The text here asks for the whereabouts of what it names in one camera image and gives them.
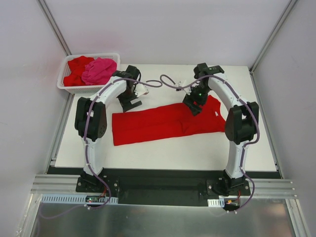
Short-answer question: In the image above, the left white cable duct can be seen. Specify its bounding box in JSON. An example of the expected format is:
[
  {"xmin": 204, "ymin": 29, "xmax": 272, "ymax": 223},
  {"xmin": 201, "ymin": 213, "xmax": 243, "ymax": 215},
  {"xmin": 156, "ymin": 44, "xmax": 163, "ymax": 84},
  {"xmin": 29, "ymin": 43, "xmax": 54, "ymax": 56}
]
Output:
[{"xmin": 41, "ymin": 194, "xmax": 119, "ymax": 205}]

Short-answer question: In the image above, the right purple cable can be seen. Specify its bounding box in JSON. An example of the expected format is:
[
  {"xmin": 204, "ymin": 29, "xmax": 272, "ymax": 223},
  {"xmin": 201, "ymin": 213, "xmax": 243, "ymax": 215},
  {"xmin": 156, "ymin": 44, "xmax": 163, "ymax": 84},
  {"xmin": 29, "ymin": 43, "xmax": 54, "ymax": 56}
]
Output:
[{"xmin": 159, "ymin": 75, "xmax": 260, "ymax": 217}]

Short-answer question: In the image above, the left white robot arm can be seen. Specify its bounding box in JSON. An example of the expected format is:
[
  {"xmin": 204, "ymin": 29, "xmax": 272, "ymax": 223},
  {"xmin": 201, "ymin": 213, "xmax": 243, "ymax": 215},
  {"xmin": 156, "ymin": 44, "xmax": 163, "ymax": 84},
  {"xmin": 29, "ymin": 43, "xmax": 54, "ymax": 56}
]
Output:
[{"xmin": 75, "ymin": 65, "xmax": 142, "ymax": 193}]

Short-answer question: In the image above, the white cable duct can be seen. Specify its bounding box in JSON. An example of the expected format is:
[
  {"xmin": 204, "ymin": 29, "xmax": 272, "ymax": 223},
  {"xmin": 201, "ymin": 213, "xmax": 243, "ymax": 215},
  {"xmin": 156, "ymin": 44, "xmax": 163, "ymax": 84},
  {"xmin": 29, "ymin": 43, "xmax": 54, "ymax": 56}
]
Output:
[
  {"xmin": 41, "ymin": 194, "xmax": 119, "ymax": 205},
  {"xmin": 207, "ymin": 198, "xmax": 225, "ymax": 208}
]

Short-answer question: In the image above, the pink t shirt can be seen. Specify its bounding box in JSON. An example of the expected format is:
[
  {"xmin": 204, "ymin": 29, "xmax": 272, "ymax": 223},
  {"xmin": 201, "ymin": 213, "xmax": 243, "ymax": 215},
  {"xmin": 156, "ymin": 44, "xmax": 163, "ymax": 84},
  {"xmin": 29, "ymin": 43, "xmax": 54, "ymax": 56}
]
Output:
[{"xmin": 81, "ymin": 58, "xmax": 117, "ymax": 85}]

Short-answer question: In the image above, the right aluminium frame post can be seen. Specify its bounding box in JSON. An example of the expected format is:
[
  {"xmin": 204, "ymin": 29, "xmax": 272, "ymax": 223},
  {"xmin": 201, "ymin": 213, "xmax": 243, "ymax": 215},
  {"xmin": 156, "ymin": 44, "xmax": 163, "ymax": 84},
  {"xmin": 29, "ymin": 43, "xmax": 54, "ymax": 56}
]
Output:
[{"xmin": 249, "ymin": 0, "xmax": 299, "ymax": 75}]

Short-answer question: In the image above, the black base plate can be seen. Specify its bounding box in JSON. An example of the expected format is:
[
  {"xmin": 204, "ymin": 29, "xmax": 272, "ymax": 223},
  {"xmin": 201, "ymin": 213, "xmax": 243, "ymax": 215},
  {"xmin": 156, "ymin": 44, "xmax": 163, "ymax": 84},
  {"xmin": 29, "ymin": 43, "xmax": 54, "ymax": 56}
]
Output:
[{"xmin": 47, "ymin": 167, "xmax": 250, "ymax": 206}]

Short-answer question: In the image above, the red t shirt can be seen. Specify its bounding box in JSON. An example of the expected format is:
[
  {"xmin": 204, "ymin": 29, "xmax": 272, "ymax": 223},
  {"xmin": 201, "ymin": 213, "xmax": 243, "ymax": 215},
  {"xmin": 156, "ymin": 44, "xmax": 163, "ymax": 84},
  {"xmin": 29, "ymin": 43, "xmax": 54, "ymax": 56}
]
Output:
[
  {"xmin": 63, "ymin": 56, "xmax": 94, "ymax": 86},
  {"xmin": 112, "ymin": 95, "xmax": 226, "ymax": 146}
]

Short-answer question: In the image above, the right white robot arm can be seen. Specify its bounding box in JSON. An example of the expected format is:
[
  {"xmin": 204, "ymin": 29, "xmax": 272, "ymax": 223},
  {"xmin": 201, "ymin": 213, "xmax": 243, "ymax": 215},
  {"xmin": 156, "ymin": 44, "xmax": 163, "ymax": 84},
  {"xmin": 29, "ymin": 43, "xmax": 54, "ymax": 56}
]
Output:
[{"xmin": 183, "ymin": 63, "xmax": 260, "ymax": 197}]

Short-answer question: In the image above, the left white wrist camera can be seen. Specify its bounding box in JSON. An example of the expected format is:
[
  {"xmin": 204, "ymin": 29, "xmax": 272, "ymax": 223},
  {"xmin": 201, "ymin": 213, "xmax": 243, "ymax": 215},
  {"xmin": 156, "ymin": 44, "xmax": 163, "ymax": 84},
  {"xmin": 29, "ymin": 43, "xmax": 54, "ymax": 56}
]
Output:
[{"xmin": 135, "ymin": 84, "xmax": 149, "ymax": 97}]

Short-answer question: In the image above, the aluminium frame post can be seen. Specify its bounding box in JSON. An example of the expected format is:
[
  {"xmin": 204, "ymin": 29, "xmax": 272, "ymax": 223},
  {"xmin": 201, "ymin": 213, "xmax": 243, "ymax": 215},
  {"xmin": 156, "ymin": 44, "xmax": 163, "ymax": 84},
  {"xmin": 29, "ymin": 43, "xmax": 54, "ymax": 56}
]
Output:
[
  {"xmin": 249, "ymin": 0, "xmax": 299, "ymax": 75},
  {"xmin": 37, "ymin": 0, "xmax": 72, "ymax": 56}
]

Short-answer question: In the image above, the left aluminium frame post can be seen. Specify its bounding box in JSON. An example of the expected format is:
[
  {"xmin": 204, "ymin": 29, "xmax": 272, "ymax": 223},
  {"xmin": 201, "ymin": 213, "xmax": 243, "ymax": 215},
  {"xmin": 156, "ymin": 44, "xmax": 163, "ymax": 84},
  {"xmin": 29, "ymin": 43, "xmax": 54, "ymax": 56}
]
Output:
[{"xmin": 37, "ymin": 0, "xmax": 72, "ymax": 56}]

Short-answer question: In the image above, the white plastic basket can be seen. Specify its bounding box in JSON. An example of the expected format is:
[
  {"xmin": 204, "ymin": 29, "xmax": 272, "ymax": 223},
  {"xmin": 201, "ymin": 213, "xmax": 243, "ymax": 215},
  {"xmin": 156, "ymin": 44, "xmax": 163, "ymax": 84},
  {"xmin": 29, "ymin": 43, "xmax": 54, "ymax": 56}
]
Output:
[{"xmin": 57, "ymin": 52, "xmax": 121, "ymax": 94}]

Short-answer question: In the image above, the right white cable duct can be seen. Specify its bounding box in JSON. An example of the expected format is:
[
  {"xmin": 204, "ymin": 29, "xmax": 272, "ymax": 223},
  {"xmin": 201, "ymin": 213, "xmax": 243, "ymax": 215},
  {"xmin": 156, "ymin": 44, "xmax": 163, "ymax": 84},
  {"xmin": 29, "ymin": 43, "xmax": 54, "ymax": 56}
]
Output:
[{"xmin": 207, "ymin": 198, "xmax": 225, "ymax": 208}]

